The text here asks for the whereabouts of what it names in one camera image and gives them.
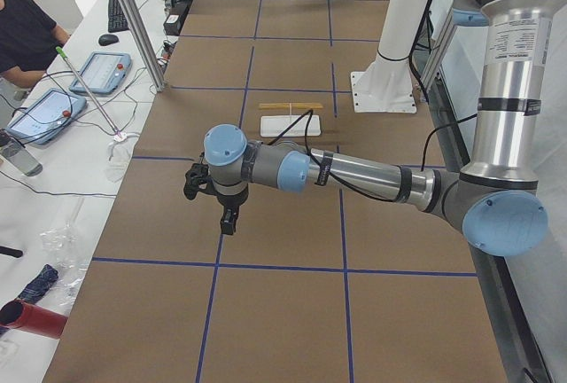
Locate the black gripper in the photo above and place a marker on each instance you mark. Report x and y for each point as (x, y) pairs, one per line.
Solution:
(230, 200)

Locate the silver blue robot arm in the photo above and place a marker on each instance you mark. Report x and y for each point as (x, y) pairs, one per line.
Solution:
(491, 200)

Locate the white wooden towel rack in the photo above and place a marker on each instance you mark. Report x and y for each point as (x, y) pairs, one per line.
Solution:
(278, 117)

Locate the crumpled clear plastic wrap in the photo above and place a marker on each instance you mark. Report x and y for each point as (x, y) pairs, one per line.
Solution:
(67, 257)

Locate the far blue teach pendant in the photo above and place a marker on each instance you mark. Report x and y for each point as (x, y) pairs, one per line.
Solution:
(104, 71)

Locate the blue teach pendant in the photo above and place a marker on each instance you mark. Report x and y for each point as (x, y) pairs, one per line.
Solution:
(46, 117)
(104, 71)

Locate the dark blue folded umbrella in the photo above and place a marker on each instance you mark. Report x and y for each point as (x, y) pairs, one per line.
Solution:
(40, 285)

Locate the near blue teach pendant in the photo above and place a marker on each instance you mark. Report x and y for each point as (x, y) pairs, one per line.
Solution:
(46, 117)

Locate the black box white label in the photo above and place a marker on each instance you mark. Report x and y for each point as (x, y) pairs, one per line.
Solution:
(172, 25)

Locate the red cylinder tube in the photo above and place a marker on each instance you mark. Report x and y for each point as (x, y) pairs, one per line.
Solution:
(19, 315)

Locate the black computer mouse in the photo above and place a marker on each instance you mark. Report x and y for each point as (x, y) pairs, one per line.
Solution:
(108, 39)

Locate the clear water bottle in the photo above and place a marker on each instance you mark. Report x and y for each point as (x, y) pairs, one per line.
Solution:
(19, 156)

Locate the black keyboard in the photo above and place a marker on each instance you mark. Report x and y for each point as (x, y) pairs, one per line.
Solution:
(117, 21)

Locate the silver rod green tip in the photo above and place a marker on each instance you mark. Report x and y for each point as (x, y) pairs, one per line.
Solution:
(118, 135)

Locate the person in black shirt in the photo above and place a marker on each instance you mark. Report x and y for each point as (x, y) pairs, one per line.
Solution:
(29, 39)

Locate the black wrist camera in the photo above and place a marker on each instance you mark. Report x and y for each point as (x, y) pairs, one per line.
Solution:
(197, 180)

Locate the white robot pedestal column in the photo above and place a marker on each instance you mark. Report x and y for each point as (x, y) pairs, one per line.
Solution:
(386, 86)

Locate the aluminium frame post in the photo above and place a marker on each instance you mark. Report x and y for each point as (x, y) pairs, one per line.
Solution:
(143, 43)

